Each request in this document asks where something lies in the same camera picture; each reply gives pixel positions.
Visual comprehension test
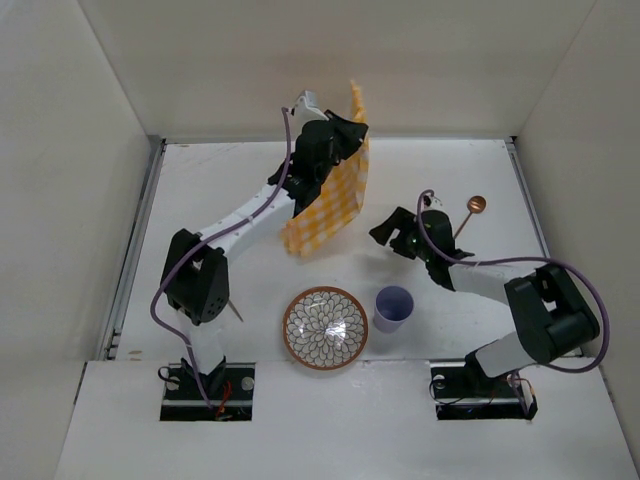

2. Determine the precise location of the copper spoon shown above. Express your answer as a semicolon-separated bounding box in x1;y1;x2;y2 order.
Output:
453;195;487;239

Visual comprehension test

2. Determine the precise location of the yellow checkered cloth napkin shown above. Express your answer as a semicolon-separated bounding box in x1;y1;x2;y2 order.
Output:
281;84;369;257

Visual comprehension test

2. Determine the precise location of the lavender plastic cup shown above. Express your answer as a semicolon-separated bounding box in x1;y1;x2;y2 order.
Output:
373;286;414;334

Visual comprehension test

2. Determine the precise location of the floral patterned ceramic plate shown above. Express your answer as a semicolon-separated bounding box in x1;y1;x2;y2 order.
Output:
282;286;368;371

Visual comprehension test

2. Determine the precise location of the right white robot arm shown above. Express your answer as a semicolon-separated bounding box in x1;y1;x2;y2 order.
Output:
369;207;610;389

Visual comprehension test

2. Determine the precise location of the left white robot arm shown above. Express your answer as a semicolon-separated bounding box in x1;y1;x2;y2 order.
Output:
150;110;369;388

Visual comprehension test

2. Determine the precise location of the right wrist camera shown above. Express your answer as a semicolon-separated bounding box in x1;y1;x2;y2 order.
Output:
423;196;443;210

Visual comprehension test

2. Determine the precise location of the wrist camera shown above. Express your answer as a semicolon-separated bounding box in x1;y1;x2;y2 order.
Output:
423;196;443;210
290;90;328;123

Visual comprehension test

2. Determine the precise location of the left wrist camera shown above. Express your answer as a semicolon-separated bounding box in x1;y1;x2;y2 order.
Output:
290;90;328;123

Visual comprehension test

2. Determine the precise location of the right aluminium table rail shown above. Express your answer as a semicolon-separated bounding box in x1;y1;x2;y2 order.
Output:
505;136;549;260

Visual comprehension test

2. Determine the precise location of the aluminium table rail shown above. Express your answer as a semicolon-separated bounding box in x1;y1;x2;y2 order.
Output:
505;136;549;260
95;135;167;360

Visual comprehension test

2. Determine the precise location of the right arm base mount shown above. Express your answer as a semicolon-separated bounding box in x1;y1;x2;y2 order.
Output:
429;362;538;421

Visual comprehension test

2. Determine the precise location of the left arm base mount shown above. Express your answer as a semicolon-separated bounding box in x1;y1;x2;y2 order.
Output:
157;363;256;422

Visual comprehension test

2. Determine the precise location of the left aluminium table rail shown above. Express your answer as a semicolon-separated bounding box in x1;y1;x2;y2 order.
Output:
95;135;167;360

